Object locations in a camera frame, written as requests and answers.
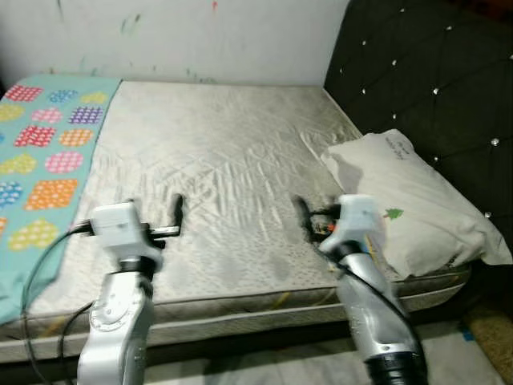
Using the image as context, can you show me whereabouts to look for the grey quilted mattress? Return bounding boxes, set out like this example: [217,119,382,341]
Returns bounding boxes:
[0,80,482,362]

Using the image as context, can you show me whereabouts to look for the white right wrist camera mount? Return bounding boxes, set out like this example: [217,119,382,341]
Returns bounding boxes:
[329,195,379,249]

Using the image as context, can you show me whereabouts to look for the white pillow green tree print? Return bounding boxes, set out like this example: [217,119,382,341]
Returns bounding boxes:
[323,128,513,279]

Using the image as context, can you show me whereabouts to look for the teal blanket coloured hearts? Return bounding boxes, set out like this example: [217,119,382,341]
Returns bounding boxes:
[0,74,123,326]

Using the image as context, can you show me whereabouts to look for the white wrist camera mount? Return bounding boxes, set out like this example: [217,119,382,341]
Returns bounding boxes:
[88,202,145,259]
[329,195,379,249]

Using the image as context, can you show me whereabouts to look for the yellow blue children's book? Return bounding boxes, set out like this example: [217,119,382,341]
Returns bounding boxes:
[365,231,379,264]

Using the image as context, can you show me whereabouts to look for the brown woven floor mat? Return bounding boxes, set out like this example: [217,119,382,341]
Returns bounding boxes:
[463,301,513,385]

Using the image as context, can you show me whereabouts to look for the black tufted bed headboard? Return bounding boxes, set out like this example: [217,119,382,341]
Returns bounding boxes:
[323,0,513,265]

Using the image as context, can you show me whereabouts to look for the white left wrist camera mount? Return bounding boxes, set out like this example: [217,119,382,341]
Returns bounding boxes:
[88,202,145,259]

